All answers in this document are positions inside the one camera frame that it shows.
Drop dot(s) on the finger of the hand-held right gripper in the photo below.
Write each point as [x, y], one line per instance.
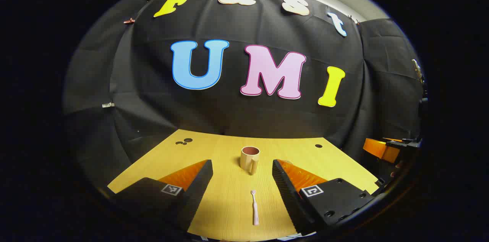
[378, 148]

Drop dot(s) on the small white clip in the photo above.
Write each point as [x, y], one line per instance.
[108, 104]

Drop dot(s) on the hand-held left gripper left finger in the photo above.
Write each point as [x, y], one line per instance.
[198, 184]

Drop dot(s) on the wooden desktop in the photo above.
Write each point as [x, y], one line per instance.
[229, 150]

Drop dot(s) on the grey metal stand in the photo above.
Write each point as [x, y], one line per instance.
[417, 68]

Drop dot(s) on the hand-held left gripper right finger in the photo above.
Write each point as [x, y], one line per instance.
[284, 184]

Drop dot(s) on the beige cup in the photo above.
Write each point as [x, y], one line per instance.
[246, 162]

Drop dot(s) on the small red clip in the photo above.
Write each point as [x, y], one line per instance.
[129, 21]

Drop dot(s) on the black backdrop cloth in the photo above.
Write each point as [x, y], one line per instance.
[153, 112]

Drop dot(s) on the pale pink toothbrush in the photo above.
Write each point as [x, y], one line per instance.
[255, 211]

